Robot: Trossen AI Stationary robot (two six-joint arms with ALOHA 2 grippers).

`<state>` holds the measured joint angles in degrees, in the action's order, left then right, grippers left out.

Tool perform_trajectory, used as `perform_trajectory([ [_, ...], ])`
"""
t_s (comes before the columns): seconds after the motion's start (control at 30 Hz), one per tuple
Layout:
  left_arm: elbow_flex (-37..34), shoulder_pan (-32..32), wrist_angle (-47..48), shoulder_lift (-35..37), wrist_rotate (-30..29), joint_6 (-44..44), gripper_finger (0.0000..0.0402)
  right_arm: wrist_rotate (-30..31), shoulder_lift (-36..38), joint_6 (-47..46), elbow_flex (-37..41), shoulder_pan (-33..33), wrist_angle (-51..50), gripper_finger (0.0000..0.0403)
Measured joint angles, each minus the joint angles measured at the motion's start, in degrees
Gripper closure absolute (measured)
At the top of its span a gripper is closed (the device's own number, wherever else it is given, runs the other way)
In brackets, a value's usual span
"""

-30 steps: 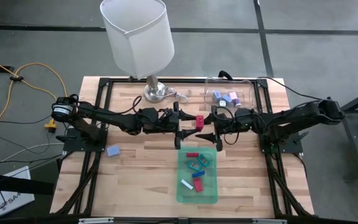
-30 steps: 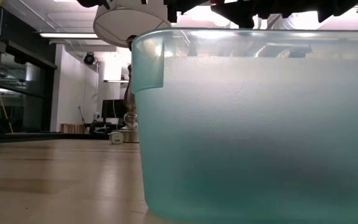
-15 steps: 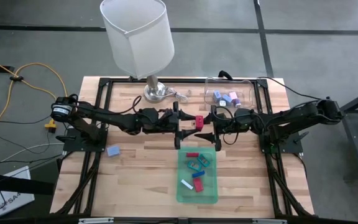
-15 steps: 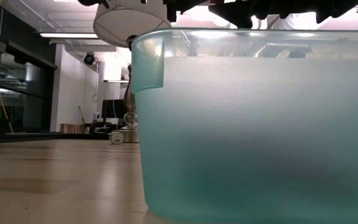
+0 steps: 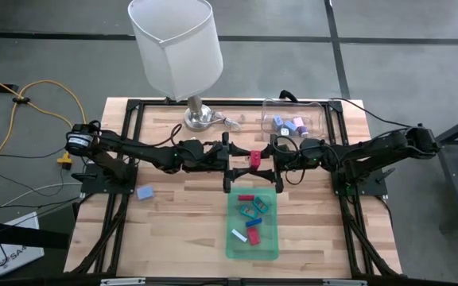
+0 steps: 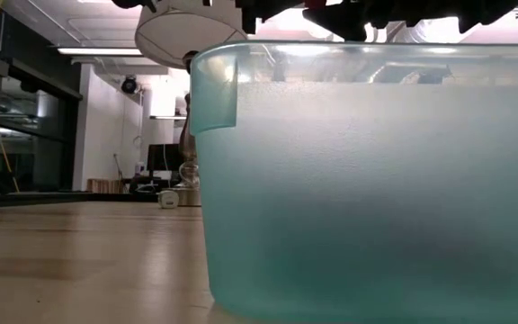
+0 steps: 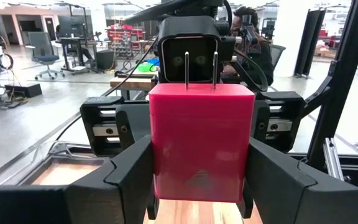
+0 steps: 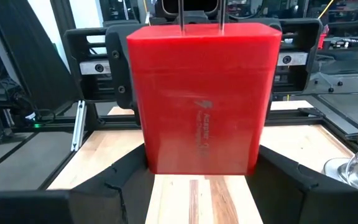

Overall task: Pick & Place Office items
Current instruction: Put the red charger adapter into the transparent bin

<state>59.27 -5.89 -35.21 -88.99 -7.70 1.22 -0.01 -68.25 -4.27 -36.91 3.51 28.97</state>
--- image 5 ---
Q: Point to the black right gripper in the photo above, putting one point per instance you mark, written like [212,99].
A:
[300,157]

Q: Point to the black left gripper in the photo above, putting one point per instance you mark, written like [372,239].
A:
[201,157]

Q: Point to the red wall charger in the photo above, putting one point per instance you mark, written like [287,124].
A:
[255,158]

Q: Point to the bright green wall charger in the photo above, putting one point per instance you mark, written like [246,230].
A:
[284,131]

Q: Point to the teal digital timer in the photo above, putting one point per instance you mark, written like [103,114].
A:
[260,205]
[249,211]

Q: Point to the purple wall charger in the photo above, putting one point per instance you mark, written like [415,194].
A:
[304,132]

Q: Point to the pink wall charger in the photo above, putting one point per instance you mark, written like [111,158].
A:
[298,121]

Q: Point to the blue digital timer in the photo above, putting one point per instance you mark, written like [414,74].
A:
[254,222]

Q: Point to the white digital timer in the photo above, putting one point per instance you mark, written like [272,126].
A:
[239,235]

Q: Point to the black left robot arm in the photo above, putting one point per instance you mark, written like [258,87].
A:
[141,151]

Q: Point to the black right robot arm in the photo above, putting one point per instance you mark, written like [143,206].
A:
[372,153]

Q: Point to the clear plastic bin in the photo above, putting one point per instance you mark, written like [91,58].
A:
[316,111]

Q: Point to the green translucent plastic bin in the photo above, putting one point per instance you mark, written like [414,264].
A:
[268,246]

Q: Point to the white table lamp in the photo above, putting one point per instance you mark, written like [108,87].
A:
[173,47]

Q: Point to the black metal cart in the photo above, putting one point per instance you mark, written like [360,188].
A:
[452,186]

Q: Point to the black slanted bar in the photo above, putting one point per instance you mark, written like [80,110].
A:
[22,235]

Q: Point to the white printed box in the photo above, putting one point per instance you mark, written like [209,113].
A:
[18,258]

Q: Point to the black aluminium table frame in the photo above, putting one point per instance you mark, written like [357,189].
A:
[237,103]

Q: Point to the silver frame bracket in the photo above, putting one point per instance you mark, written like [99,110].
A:
[344,283]
[122,282]

